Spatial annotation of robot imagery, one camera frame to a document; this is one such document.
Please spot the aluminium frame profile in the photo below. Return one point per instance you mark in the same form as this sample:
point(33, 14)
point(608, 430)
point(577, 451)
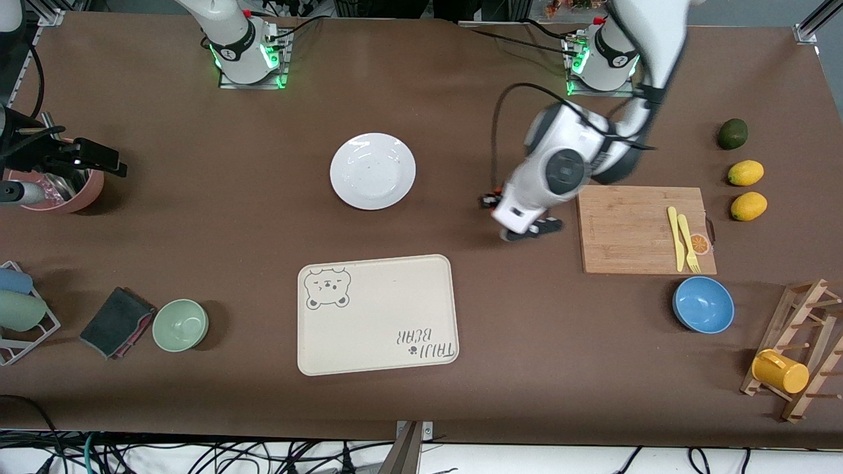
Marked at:
point(49, 16)
point(809, 29)

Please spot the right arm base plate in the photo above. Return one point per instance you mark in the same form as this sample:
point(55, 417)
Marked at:
point(253, 85)

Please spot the green bowl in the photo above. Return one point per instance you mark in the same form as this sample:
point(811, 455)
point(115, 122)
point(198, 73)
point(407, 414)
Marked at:
point(180, 325)

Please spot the yellow plastic knife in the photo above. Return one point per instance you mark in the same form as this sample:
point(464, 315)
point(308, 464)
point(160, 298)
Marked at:
point(676, 240)

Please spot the yellow lemon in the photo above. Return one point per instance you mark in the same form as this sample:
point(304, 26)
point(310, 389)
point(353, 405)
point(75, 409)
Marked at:
point(749, 207)
point(745, 173)

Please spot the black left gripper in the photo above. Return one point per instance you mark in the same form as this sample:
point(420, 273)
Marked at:
point(495, 197)

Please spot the cream bear print tray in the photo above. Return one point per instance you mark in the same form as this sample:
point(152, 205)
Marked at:
point(388, 309)

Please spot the pale green cup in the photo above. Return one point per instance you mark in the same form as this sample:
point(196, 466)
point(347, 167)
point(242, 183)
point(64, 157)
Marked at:
point(20, 311)

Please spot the blue bowl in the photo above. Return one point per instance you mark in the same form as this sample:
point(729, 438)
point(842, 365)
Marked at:
point(703, 305)

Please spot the blue cup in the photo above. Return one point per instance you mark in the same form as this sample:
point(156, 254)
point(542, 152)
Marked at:
point(14, 281)

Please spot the dark folded cloth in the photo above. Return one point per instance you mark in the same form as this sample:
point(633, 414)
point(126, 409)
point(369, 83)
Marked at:
point(115, 322)

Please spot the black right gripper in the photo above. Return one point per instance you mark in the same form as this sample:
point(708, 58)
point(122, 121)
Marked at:
point(41, 157)

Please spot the yellow cup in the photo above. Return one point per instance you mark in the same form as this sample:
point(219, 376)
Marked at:
point(780, 372)

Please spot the wooden cup rack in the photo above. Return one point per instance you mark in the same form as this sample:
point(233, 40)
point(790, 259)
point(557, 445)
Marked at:
point(800, 309)

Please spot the pink bowl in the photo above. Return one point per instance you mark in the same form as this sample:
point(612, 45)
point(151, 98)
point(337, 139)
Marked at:
point(89, 194)

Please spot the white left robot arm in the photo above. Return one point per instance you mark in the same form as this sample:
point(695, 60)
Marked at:
point(566, 164)

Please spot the white round plate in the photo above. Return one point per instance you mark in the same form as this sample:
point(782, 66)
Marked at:
point(373, 171)

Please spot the wooden cutting board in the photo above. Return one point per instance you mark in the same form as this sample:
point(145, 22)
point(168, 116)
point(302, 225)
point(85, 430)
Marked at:
point(632, 230)

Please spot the dark green avocado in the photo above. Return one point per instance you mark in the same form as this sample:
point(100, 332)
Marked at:
point(732, 133)

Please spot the yellow plastic fork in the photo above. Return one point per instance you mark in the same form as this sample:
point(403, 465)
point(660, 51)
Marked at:
point(688, 240)

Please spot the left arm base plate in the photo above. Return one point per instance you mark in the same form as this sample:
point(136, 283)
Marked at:
point(602, 93)

